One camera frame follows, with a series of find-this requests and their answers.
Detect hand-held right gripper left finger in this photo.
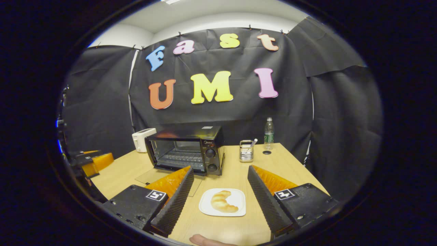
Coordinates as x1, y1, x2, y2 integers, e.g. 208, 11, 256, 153
101, 166, 195, 238

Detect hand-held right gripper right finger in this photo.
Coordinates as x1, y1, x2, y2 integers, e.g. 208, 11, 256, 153
248, 165, 339, 238

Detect golden croissant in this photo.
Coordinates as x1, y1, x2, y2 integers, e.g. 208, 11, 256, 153
211, 190, 239, 214

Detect black electric oven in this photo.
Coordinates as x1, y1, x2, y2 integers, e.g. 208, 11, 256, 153
135, 125, 226, 197

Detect white square plate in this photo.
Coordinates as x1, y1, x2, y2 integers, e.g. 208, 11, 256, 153
199, 188, 246, 217

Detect blue and white panel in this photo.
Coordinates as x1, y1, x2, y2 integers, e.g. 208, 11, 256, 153
55, 118, 64, 154

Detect white toaster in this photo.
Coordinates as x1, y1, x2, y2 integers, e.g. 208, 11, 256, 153
132, 128, 157, 153

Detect clear glass utensil holder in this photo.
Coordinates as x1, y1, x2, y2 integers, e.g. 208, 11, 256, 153
239, 140, 254, 163

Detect clear plastic water bottle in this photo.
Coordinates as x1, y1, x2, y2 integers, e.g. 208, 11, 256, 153
264, 117, 275, 151

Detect black backdrop cloth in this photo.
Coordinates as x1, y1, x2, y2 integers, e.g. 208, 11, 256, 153
61, 16, 383, 202

